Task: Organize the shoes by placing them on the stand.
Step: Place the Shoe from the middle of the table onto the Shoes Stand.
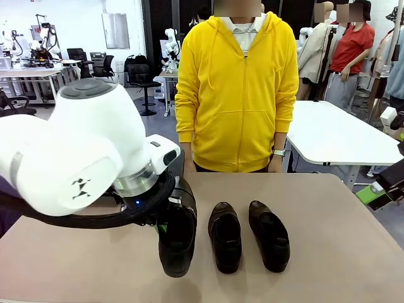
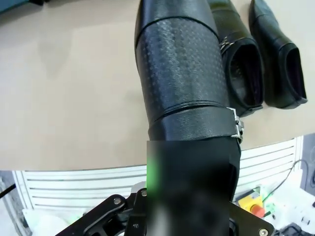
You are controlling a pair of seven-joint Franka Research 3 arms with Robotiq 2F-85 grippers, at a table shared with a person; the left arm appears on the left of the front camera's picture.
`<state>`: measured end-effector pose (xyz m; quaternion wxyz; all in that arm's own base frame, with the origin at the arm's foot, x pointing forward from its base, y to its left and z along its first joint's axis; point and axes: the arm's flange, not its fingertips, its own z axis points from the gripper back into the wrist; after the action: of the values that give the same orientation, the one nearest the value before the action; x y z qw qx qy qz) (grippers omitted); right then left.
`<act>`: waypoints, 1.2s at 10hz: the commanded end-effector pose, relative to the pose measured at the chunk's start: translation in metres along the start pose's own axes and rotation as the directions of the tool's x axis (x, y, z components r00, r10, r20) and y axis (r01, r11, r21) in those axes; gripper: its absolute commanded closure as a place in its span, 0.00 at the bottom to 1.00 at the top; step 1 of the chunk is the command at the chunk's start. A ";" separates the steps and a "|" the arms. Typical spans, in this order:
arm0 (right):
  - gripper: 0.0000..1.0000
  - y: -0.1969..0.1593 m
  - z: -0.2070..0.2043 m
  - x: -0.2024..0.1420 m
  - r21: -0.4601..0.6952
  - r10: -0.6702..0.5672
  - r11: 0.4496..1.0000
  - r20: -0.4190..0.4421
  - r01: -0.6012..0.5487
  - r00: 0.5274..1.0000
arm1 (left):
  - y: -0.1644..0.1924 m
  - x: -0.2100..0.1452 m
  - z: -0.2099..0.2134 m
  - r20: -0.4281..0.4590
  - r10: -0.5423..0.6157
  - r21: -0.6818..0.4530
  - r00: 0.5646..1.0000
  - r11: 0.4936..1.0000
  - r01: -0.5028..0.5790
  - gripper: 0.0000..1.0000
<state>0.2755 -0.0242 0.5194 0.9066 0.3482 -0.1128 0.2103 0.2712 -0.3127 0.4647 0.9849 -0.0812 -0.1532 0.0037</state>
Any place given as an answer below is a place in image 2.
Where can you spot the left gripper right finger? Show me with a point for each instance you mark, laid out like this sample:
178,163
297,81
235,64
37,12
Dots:
248,226

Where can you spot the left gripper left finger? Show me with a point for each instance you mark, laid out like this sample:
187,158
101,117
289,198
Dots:
118,211

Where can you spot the black loafer with metal bit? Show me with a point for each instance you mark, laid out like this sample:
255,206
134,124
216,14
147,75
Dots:
243,73

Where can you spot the black plain slip-on shoe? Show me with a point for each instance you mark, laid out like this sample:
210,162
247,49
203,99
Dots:
278,61

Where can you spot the yellow emergency stop button box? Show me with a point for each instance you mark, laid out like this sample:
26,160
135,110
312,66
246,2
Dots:
248,204

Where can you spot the dark grey box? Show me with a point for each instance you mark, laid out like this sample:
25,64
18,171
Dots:
308,162

